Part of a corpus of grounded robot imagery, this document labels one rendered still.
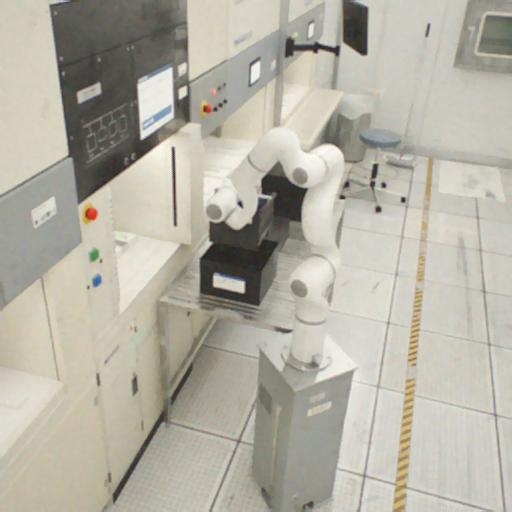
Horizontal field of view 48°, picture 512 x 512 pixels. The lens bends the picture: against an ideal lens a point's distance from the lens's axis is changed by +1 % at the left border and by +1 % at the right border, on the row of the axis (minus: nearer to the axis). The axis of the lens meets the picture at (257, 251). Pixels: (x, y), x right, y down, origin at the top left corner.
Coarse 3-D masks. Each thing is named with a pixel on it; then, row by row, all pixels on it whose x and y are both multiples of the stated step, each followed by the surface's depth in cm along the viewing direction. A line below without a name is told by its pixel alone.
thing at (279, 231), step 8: (272, 216) 290; (280, 216) 291; (272, 224) 283; (280, 224) 284; (288, 224) 289; (272, 232) 276; (280, 232) 276; (288, 232) 293; (280, 240) 278; (280, 248) 281
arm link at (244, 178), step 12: (240, 168) 192; (252, 168) 188; (240, 180) 193; (252, 180) 192; (240, 192) 196; (252, 192) 199; (252, 204) 200; (240, 216) 204; (252, 216) 206; (240, 228) 209
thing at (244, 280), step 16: (272, 240) 254; (208, 256) 248; (224, 256) 266; (240, 256) 264; (256, 256) 261; (272, 256) 245; (208, 272) 239; (224, 272) 237; (240, 272) 234; (256, 272) 232; (272, 272) 251; (208, 288) 243; (224, 288) 241; (240, 288) 238; (256, 288) 235; (256, 304) 239
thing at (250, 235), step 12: (216, 192) 234; (264, 204) 228; (264, 216) 231; (216, 228) 232; (228, 228) 230; (252, 228) 226; (264, 228) 234; (216, 240) 234; (228, 240) 232; (240, 240) 231; (252, 240) 229
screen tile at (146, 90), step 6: (150, 84) 202; (144, 90) 198; (150, 90) 202; (144, 96) 199; (150, 102) 204; (156, 102) 209; (144, 108) 201; (150, 108) 205; (156, 108) 210; (144, 114) 201
